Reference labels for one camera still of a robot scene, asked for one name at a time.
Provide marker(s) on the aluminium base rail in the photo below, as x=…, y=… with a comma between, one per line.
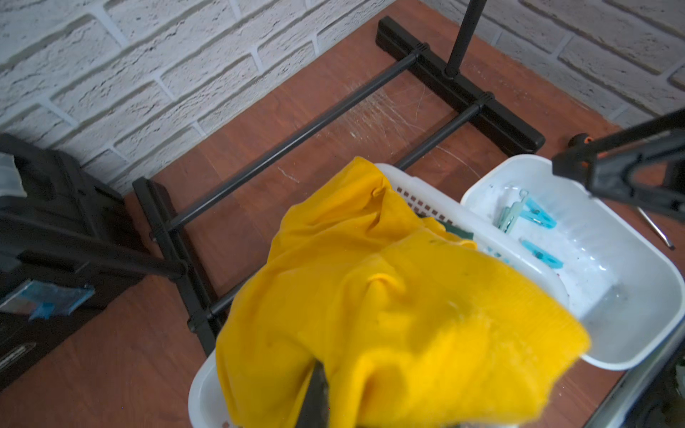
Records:
x=651, y=394

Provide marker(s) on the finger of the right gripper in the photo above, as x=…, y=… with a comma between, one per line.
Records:
x=641, y=166

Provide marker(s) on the yellow t-shirt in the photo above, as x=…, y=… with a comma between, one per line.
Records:
x=412, y=324

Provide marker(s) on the white perforated laundry basket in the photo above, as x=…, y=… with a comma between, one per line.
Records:
x=206, y=405

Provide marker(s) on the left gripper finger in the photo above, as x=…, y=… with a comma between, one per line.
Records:
x=315, y=409

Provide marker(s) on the green t-shirt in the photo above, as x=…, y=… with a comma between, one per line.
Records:
x=454, y=230

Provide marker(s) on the black toolbox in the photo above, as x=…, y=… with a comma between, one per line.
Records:
x=68, y=249

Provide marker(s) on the white plastic tray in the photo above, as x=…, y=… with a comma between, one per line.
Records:
x=628, y=295

